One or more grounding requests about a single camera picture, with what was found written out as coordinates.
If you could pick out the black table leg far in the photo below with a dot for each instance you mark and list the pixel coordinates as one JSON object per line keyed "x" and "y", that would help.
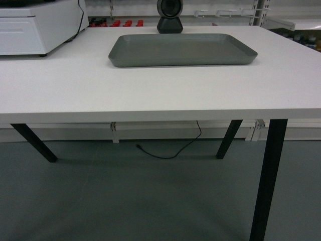
{"x": 35, "y": 141}

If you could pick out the grey serving tray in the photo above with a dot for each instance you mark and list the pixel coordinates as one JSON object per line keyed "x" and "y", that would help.
{"x": 154, "y": 50}

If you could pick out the black table leg right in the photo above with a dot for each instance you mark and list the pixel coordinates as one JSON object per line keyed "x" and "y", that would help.
{"x": 270, "y": 165}

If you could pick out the white cash register box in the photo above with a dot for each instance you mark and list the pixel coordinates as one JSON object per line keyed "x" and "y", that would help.
{"x": 38, "y": 27}

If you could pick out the black round barcode scanner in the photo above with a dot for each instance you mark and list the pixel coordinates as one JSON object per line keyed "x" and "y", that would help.
{"x": 169, "y": 11}

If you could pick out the red cap bottle group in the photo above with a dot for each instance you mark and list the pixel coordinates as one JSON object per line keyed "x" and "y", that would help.
{"x": 104, "y": 22}

